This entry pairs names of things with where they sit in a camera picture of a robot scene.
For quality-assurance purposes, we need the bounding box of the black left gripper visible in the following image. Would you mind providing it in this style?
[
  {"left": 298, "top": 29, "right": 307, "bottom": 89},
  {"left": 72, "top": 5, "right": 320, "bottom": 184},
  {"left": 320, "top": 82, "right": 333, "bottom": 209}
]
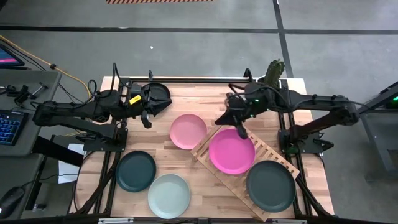
[{"left": 127, "top": 83, "right": 173, "bottom": 129}]

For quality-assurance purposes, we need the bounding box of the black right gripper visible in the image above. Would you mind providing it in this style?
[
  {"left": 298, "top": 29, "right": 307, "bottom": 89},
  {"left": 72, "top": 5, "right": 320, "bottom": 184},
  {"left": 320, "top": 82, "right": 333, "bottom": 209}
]
[{"left": 215, "top": 83, "right": 261, "bottom": 140}]

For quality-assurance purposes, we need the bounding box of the dark charcoal plate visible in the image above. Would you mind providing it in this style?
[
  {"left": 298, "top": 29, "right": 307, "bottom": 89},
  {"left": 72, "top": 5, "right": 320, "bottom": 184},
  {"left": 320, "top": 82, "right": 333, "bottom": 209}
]
[{"left": 148, "top": 82, "right": 172, "bottom": 105}]

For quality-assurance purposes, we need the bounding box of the magenta plate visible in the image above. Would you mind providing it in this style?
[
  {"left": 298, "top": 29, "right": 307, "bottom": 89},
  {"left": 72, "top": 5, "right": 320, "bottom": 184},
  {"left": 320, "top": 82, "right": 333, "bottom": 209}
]
[{"left": 208, "top": 128, "right": 256, "bottom": 175}]

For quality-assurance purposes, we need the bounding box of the light pink plate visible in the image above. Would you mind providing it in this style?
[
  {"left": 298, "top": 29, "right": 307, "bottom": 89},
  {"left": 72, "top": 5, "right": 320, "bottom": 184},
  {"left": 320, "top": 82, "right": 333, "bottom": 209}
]
[{"left": 169, "top": 113, "right": 208, "bottom": 151}]

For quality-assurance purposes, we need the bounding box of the dark teal plate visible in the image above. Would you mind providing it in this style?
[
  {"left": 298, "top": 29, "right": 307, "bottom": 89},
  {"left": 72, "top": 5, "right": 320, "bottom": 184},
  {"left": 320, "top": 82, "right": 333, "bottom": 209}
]
[{"left": 115, "top": 150, "right": 157, "bottom": 193}]

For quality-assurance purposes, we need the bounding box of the dark grey-green plate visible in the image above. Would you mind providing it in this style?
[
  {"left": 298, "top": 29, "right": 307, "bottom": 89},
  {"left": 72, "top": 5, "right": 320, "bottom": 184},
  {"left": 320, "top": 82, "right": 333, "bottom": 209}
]
[{"left": 246, "top": 160, "right": 297, "bottom": 213}]

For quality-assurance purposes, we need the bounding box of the pale mint plate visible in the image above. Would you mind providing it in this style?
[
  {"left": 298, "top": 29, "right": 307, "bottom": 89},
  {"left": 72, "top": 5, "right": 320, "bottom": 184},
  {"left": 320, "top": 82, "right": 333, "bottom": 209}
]
[{"left": 147, "top": 174, "right": 192, "bottom": 220}]

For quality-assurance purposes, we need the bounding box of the wooden slatted shelf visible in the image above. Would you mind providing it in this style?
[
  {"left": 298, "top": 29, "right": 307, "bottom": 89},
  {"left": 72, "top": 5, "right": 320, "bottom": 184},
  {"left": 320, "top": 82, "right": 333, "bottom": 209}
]
[{"left": 190, "top": 123, "right": 301, "bottom": 222}]

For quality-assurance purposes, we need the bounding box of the green cactus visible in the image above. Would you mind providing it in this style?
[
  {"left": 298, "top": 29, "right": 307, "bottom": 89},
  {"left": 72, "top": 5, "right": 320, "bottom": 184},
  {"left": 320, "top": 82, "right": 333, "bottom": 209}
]
[{"left": 263, "top": 58, "right": 286, "bottom": 90}]

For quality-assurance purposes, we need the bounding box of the black flat bar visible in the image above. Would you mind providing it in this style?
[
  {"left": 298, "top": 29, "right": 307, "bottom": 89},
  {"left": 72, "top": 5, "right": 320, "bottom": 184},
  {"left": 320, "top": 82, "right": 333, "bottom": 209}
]
[{"left": 32, "top": 136, "right": 85, "bottom": 168}]

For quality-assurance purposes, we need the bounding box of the white paper sheet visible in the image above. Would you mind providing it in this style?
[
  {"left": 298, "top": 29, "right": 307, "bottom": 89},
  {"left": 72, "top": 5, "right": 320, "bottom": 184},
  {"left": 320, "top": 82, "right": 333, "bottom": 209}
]
[{"left": 58, "top": 143, "right": 85, "bottom": 184}]

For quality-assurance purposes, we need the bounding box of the dark grey equipment stand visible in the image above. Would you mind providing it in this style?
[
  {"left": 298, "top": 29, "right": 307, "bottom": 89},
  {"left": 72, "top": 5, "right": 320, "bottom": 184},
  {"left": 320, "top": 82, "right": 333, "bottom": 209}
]
[{"left": 341, "top": 81, "right": 398, "bottom": 172}]

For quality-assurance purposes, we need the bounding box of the backlit computer keyboard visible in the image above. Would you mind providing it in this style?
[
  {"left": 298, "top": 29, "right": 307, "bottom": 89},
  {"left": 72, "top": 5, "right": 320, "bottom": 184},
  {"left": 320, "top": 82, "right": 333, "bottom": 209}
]
[{"left": 0, "top": 109, "right": 29, "bottom": 146}]

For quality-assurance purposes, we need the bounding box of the grey low side desk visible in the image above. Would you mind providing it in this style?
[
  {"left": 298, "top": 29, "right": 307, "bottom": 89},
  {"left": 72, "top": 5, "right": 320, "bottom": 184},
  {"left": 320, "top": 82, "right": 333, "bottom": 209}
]
[{"left": 0, "top": 152, "right": 50, "bottom": 220}]

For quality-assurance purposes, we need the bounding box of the computer monitor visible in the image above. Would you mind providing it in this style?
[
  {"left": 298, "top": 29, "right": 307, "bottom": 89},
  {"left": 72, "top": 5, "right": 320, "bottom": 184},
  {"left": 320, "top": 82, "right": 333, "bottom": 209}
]
[{"left": 0, "top": 43, "right": 25, "bottom": 70}]

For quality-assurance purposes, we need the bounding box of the black metal table frame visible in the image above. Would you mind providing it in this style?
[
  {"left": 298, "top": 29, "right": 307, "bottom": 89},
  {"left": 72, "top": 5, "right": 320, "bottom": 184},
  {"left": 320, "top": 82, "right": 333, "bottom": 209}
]
[{"left": 67, "top": 68, "right": 335, "bottom": 224}]

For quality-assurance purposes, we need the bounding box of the yellow cable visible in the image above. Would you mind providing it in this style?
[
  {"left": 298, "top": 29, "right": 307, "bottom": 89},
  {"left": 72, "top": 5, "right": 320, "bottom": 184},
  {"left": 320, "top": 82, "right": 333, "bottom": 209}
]
[{"left": 0, "top": 34, "right": 93, "bottom": 98}]

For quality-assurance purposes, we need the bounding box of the silver bracket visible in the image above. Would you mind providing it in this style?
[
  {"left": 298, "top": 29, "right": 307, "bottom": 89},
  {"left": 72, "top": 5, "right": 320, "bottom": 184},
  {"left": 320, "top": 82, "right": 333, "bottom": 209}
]
[
  {"left": 98, "top": 217, "right": 135, "bottom": 224},
  {"left": 271, "top": 218, "right": 308, "bottom": 224}
]

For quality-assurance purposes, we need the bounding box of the black clamp mount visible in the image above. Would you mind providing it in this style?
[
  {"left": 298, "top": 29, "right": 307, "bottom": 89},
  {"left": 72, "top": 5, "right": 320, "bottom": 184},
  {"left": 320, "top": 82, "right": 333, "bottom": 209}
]
[{"left": 4, "top": 83, "right": 49, "bottom": 105}]

